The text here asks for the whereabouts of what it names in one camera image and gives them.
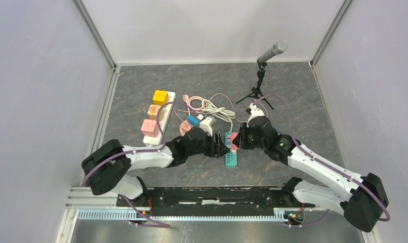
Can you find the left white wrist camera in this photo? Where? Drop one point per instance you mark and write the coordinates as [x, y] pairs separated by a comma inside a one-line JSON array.
[[206, 125]]

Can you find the white power strip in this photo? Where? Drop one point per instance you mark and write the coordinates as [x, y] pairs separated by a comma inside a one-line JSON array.
[[148, 141]]

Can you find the round pink socket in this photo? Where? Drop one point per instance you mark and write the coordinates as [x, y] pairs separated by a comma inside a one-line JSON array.
[[185, 126]]

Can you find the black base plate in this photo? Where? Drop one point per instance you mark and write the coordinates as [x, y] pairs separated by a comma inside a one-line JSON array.
[[215, 201]]

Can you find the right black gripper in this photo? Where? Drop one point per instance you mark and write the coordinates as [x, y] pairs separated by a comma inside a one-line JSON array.
[[240, 141]]

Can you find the pink plug adapter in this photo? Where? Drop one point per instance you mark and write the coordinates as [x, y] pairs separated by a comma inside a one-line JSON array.
[[235, 141]]

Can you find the yellow cube plug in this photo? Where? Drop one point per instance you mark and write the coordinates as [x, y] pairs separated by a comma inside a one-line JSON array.
[[160, 97]]

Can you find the teal power strip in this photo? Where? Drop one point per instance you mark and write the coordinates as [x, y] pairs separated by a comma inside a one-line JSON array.
[[231, 156]]

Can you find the orange cube plug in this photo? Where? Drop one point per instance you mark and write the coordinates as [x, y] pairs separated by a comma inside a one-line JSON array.
[[154, 112]]

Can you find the blue plug adapter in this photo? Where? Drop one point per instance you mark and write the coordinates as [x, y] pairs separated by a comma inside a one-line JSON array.
[[193, 121]]

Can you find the black tripod stand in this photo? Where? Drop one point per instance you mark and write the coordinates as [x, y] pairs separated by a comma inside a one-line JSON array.
[[256, 92]]

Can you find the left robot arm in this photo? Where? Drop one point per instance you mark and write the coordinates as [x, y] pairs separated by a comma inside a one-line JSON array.
[[106, 169]]

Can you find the grey microphone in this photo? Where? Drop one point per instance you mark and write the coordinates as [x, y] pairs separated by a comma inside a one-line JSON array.
[[278, 48]]

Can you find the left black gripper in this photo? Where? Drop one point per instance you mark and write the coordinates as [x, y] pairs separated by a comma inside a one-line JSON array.
[[217, 149]]

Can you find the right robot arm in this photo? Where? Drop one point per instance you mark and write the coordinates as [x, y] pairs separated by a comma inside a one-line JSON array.
[[362, 200]]

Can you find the pink cube plug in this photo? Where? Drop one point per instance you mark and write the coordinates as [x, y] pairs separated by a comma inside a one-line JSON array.
[[149, 128]]

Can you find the blue white green block stack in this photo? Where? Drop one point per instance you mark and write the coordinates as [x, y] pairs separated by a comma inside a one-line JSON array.
[[276, 130]]

